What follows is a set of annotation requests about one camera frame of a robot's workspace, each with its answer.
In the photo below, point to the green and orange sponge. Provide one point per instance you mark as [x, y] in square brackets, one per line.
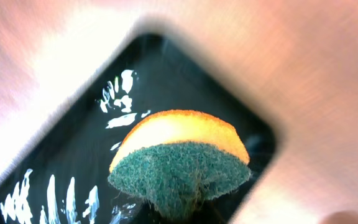
[178, 159]

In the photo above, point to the black rectangular water tray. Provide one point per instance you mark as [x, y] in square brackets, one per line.
[65, 178]

